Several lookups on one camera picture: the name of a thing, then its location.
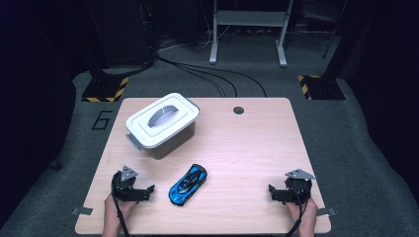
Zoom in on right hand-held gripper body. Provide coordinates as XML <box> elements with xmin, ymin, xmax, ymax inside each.
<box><xmin>282</xmin><ymin>168</ymin><xmax>316</xmax><ymax>205</ymax></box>

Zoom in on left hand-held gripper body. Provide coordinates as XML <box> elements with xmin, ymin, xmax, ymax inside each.
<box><xmin>111</xmin><ymin>165</ymin><xmax>146</xmax><ymax>202</ymax></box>

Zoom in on blue toy car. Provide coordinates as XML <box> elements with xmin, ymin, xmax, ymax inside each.
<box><xmin>168</xmin><ymin>163</ymin><xmax>209</xmax><ymax>207</ymax></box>

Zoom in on grey translucent storage box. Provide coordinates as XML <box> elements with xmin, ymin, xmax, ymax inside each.
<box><xmin>125</xmin><ymin>98</ymin><xmax>201</xmax><ymax>161</ymax></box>

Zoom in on white storage box lid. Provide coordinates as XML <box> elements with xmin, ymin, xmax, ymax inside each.
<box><xmin>126</xmin><ymin>92</ymin><xmax>201</xmax><ymax>150</ymax></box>

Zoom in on person's left hand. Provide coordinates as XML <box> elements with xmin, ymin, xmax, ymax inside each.
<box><xmin>104</xmin><ymin>194</ymin><xmax>137</xmax><ymax>222</ymax></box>

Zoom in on person's right hand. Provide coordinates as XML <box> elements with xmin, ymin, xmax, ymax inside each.
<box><xmin>285</xmin><ymin>197</ymin><xmax>319</xmax><ymax>226</ymax></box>

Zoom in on black striped stand base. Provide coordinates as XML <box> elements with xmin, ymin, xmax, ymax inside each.
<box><xmin>81</xmin><ymin>76</ymin><xmax>130</xmax><ymax>103</ymax></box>
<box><xmin>297</xmin><ymin>74</ymin><xmax>347</xmax><ymax>101</ymax></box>

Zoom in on dark equipment cabinet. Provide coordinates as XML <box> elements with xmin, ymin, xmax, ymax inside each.
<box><xmin>83</xmin><ymin>0</ymin><xmax>156</xmax><ymax>68</ymax></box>

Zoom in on left hand-held gripper cable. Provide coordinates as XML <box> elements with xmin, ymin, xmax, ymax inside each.
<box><xmin>112</xmin><ymin>192</ymin><xmax>131</xmax><ymax>237</ymax></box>

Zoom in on hand-held gripper cable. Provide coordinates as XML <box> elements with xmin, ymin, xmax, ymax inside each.
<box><xmin>285</xmin><ymin>187</ymin><xmax>309</xmax><ymax>237</ymax></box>
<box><xmin>112</xmin><ymin>192</ymin><xmax>131</xmax><ymax>237</ymax></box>

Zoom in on right hand-held gripper cable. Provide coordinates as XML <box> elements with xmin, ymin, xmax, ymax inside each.
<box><xmin>285</xmin><ymin>187</ymin><xmax>309</xmax><ymax>237</ymax></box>

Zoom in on black floor cable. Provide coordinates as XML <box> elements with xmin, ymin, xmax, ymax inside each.
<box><xmin>156</xmin><ymin>54</ymin><xmax>268</xmax><ymax>99</ymax></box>
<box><xmin>171</xmin><ymin>62</ymin><xmax>239</xmax><ymax>99</ymax></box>

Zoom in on white floor cables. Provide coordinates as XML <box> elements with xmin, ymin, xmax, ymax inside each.
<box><xmin>157</xmin><ymin>31</ymin><xmax>212</xmax><ymax>53</ymax></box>

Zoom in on white metal stand frame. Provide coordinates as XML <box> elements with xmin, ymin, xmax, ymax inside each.
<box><xmin>209</xmin><ymin>0</ymin><xmax>294</xmax><ymax>68</ymax></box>

